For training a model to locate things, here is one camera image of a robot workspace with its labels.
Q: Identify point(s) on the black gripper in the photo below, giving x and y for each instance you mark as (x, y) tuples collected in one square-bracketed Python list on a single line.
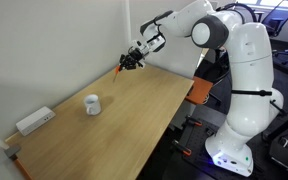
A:
[(131, 60)]

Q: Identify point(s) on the orange marker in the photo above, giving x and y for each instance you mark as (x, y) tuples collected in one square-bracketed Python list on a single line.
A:
[(116, 71)]

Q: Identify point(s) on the white ceramic mug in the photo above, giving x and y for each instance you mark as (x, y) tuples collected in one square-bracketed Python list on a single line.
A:
[(92, 104)]

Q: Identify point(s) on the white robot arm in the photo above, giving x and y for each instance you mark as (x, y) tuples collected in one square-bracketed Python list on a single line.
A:
[(254, 102)]

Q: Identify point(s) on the orange chair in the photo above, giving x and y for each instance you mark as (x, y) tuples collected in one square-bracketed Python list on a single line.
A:
[(199, 90)]

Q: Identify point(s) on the orange black clamp rear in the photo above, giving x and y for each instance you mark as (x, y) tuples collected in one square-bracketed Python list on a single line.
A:
[(193, 121)]

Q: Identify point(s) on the orange black clamp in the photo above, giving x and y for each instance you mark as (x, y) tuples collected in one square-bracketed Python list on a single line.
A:
[(193, 121), (186, 151)]

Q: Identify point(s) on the white power box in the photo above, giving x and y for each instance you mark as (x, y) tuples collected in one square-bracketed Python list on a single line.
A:
[(35, 120)]

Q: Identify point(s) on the orange black clamp front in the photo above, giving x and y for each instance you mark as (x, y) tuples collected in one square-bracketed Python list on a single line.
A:
[(186, 151)]

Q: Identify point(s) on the blue office chair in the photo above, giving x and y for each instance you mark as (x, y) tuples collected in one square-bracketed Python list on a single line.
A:
[(276, 18)]

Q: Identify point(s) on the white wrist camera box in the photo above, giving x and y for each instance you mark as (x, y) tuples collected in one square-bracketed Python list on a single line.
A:
[(144, 49)]

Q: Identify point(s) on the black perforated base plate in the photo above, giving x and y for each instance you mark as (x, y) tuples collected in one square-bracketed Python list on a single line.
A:
[(200, 143)]

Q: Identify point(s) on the grey table corner bracket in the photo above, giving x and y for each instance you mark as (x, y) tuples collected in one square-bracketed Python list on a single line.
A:
[(12, 151)]

